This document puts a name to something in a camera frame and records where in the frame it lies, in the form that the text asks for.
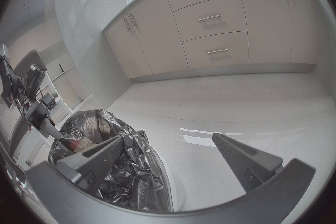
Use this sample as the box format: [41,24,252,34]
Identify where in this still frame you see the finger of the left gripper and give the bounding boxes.
[48,123,73,147]

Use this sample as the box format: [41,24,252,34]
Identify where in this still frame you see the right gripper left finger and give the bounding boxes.
[56,135,124,196]

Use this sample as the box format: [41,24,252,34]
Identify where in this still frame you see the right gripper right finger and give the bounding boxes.
[212,132,285,193]

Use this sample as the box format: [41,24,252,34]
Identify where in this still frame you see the black plastic bag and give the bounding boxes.
[48,108,174,212]

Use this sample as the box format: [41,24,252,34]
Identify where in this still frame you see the white trash bin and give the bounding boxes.
[147,139,187,212]

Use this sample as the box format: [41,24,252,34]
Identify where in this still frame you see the grey seat white chair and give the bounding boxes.
[8,49,75,166]

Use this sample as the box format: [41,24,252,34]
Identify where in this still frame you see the beige cabinet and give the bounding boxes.
[104,0,320,84]

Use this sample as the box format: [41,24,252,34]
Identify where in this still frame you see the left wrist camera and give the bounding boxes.
[39,92,57,111]

